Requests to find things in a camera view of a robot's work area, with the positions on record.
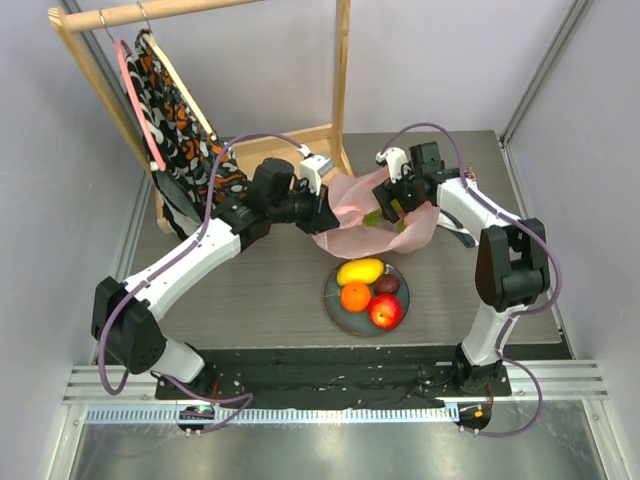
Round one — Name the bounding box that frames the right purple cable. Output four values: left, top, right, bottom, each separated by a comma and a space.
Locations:
377, 121, 566, 439

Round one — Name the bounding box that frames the slotted cable duct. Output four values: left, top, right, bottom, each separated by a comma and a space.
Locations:
85, 403, 459, 426

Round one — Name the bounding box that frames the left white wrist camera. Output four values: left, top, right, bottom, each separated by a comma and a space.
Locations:
298, 144, 334, 196

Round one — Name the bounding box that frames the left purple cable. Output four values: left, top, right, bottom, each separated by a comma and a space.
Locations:
96, 131, 314, 434

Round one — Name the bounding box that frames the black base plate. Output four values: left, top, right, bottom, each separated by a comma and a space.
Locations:
94, 344, 571, 407

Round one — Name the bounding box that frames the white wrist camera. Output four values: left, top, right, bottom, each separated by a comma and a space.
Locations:
375, 147, 412, 183
298, 144, 334, 196

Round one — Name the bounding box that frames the pink plastic bag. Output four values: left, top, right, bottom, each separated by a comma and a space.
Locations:
313, 169, 440, 259

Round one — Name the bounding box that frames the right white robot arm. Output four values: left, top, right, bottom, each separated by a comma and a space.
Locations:
373, 142, 550, 395

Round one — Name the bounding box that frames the patterned black orange garment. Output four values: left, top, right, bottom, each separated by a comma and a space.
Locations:
130, 28, 249, 240

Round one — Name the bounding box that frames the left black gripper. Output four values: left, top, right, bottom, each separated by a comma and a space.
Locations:
268, 179, 340, 235

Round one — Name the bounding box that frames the pink clothes hanger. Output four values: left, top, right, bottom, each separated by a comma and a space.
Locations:
113, 38, 167, 172

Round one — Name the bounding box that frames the wooden clothes rack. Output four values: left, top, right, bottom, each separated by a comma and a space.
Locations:
47, 0, 357, 236

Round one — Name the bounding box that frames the white navy shirt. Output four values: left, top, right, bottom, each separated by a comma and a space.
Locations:
436, 167, 488, 248

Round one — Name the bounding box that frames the fake yellow mango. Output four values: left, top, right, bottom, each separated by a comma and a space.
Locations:
336, 258, 385, 286

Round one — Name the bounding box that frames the fake red apple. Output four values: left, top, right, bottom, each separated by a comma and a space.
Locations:
367, 293, 404, 330

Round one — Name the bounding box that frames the blue ceramic plate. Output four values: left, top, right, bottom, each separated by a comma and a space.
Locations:
323, 257, 410, 337

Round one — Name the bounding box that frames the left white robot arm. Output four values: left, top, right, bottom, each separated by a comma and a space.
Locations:
91, 155, 339, 399

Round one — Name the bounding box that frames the fake dark purple fruit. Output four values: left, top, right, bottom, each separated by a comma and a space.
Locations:
373, 273, 401, 296

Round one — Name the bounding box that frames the purple cable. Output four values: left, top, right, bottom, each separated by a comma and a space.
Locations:
377, 121, 566, 439
96, 131, 314, 434

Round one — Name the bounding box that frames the fake green pear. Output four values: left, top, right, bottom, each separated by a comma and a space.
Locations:
362, 209, 384, 228

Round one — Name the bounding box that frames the fake orange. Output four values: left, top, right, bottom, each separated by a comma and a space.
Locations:
340, 282, 372, 313

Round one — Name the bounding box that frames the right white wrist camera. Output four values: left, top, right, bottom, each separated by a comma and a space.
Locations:
375, 147, 412, 183

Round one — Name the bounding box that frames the wooden clothes hanger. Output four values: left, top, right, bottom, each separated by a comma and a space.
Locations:
142, 29, 214, 135

